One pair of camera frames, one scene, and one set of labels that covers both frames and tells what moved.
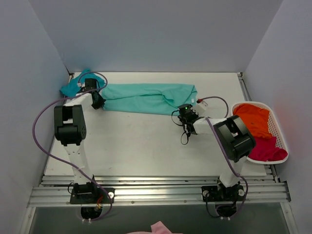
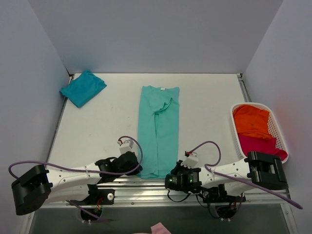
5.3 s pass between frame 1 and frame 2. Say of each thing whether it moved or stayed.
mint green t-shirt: moved
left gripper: moved
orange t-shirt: stayed
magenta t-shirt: stayed
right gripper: moved
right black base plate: stayed
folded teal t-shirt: stayed
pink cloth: stayed
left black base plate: stayed
